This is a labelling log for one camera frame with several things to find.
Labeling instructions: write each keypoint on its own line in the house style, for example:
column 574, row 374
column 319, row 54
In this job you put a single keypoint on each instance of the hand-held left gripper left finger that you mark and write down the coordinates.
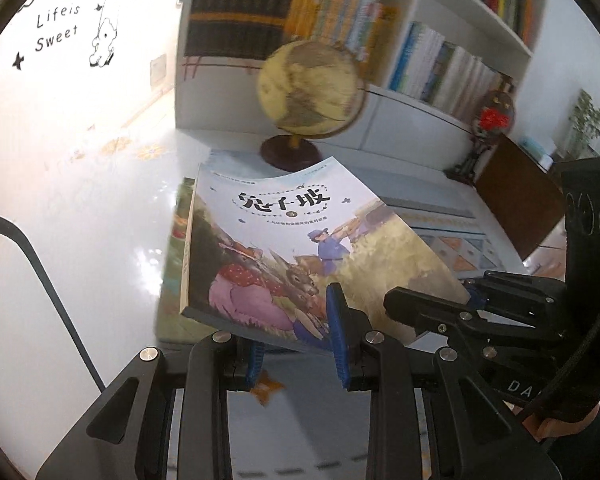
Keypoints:
column 255, row 365

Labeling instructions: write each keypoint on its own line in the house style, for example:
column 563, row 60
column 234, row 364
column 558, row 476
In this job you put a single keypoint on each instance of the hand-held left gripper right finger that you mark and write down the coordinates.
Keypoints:
column 336, row 335

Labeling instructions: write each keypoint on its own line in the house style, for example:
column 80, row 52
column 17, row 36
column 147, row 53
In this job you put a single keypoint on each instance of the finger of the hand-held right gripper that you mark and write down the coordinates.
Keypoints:
column 525, row 300
column 430, row 310

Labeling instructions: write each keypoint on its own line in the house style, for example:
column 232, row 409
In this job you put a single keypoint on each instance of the white farm painting book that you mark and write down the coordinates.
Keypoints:
column 280, row 240

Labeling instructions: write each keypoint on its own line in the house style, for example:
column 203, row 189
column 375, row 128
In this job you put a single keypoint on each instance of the pile of books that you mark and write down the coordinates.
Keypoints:
column 172, row 280

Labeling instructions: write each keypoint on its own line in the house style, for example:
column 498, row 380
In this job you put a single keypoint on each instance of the row of blue white books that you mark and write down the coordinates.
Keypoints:
column 445, row 75

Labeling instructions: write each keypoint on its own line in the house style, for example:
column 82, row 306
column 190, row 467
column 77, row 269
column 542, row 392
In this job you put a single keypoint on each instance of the row of bright multicoloured books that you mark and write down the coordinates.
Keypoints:
column 510, row 5

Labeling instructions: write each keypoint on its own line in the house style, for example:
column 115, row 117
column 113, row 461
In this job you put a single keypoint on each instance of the row of yellow orange books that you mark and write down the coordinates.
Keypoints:
column 330, row 15

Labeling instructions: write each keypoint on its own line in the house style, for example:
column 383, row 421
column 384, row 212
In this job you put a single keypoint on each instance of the person's right hand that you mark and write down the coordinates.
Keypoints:
column 555, row 427

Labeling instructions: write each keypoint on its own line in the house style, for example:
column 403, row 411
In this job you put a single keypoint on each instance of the brown wooden cabinet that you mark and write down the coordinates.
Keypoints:
column 515, row 195

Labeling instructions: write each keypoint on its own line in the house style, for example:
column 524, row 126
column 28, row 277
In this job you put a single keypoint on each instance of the light blue storage box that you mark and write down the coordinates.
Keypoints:
column 537, row 152

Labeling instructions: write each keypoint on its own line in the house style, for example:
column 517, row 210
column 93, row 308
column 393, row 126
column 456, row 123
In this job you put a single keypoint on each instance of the green potted plant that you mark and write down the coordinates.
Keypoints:
column 587, row 120

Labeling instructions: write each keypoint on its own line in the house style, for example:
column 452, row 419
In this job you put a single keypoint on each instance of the red flower embroidered fan ornament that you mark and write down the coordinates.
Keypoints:
column 492, row 120

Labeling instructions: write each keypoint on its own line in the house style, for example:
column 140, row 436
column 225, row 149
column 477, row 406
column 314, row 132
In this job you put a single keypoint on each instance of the white bookshelf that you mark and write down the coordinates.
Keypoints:
column 395, row 125

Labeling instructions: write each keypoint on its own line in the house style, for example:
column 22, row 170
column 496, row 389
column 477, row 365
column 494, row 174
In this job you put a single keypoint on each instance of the antique yellow desk globe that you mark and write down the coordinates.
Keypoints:
column 305, row 90

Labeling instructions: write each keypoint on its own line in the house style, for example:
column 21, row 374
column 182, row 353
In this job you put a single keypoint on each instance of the row of dark brown volumes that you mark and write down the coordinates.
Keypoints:
column 230, row 10

